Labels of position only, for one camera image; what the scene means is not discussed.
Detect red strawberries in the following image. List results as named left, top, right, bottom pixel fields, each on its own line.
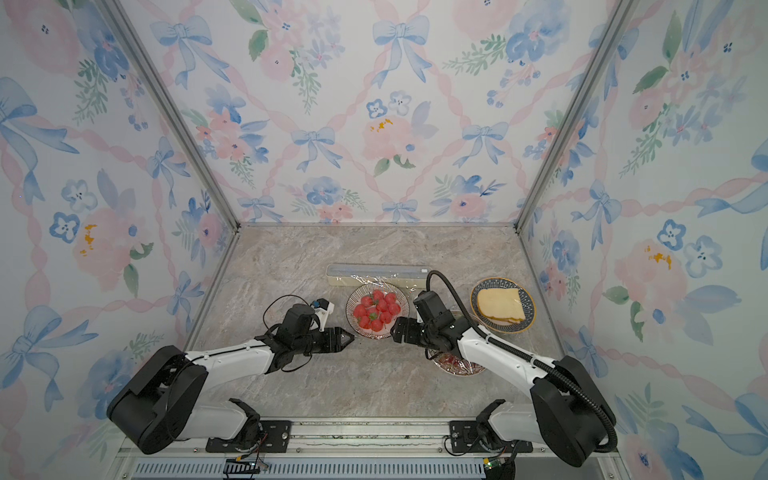
left=352, top=289, right=402, bottom=333

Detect aluminium corner post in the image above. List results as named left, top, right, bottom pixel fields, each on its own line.
left=515, top=0, right=637, bottom=236
left=95, top=0, right=240, bottom=232

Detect left aluminium corner post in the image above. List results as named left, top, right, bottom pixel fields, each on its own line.
left=95, top=0, right=240, bottom=232

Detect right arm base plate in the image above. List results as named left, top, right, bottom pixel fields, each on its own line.
left=443, top=420, right=533, bottom=456

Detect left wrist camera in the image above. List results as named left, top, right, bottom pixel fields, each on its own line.
left=311, top=298, right=335, bottom=332

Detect red grapes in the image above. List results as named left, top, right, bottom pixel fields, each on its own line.
left=437, top=354, right=484, bottom=376

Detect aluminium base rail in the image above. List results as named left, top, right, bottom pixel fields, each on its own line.
left=106, top=418, right=629, bottom=479

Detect right aluminium corner post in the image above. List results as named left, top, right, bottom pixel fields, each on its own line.
left=515, top=0, right=637, bottom=236

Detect patterned fruit plate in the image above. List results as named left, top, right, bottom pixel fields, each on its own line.
left=433, top=350, right=487, bottom=378

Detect plastic wrap dispenser box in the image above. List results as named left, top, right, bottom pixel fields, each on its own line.
left=325, top=263, right=430, bottom=289

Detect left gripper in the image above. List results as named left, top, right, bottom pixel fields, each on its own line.
left=295, top=325, right=355, bottom=355

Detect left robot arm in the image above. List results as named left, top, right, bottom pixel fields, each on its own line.
left=106, top=299, right=354, bottom=455

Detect bread slices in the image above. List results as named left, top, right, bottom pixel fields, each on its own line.
left=477, top=288, right=526, bottom=323

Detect blue yellow-rimmed plate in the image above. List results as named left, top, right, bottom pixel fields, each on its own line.
left=469, top=277, right=538, bottom=335

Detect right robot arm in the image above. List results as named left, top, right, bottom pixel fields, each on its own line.
left=391, top=291, right=619, bottom=467

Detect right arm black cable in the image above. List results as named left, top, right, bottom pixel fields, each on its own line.
left=424, top=269, right=619, bottom=475

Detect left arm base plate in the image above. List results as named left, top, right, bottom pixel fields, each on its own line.
left=205, top=420, right=292, bottom=454

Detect glass plate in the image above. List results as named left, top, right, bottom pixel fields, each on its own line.
left=344, top=281, right=411, bottom=341

